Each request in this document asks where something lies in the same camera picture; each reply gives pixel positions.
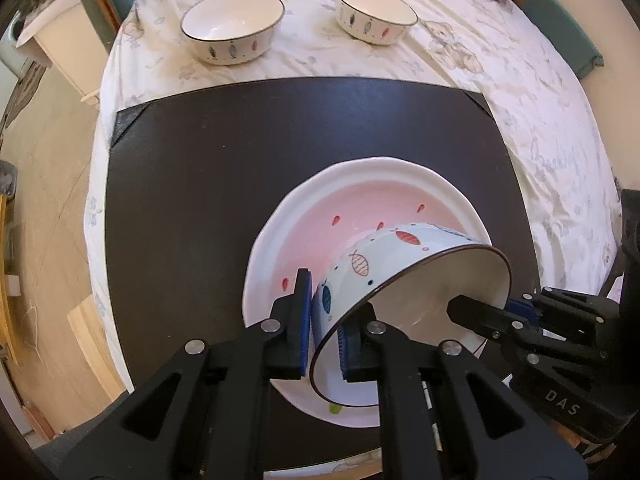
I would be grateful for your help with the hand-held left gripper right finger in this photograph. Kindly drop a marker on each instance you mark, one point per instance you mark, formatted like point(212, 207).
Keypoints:
point(357, 355)

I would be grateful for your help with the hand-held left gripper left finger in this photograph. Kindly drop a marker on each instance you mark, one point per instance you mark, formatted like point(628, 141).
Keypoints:
point(302, 325)

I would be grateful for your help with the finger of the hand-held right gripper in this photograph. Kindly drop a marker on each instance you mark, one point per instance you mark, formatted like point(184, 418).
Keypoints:
point(522, 307)
point(480, 315)

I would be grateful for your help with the white fish-print bowl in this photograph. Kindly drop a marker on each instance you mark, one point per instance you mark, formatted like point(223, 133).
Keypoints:
point(375, 7)
point(232, 15)
point(370, 265)

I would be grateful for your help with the pink strawberry plate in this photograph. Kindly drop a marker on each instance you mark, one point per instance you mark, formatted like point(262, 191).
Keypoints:
point(310, 220)

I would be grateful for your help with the black desk mat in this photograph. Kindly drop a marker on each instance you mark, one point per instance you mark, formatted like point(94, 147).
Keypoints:
point(200, 185)

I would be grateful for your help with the light wooden board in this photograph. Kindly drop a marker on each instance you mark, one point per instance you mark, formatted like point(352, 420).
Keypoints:
point(95, 345)

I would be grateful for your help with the white printed bed sheet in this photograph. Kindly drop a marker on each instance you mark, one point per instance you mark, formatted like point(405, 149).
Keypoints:
point(500, 60)

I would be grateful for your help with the yellow wooden rack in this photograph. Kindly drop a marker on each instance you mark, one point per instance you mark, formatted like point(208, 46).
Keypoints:
point(10, 280)

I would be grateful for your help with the small grey bin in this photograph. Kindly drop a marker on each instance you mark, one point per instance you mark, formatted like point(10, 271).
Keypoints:
point(7, 177)

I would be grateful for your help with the white nightstand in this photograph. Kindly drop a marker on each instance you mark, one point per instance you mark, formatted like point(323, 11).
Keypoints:
point(65, 55)

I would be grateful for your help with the dark patterned floor rug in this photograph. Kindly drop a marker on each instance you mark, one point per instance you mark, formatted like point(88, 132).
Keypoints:
point(20, 92)

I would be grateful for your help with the white washing machine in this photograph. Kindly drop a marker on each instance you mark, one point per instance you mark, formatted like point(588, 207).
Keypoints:
point(10, 45)

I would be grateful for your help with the teal bed frame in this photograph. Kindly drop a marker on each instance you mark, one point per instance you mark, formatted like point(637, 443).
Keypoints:
point(550, 15)

